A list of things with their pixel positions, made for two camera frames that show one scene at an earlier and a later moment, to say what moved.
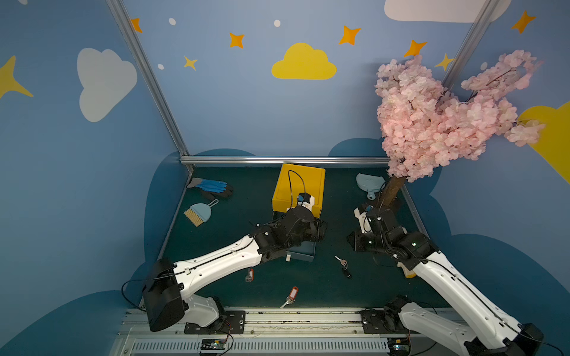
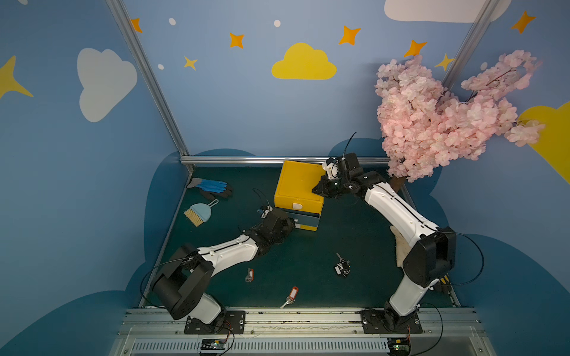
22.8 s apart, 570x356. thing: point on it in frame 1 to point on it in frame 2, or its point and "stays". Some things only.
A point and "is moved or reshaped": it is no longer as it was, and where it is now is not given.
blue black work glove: [211, 188] stays
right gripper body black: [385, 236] to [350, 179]
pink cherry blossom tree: [424, 126] stays
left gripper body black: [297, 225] to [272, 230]
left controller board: [213, 345] stays
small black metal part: [344, 262] is moved or reshaped
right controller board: [400, 346] stays
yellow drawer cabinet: [295, 179] stays
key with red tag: [291, 298] stays
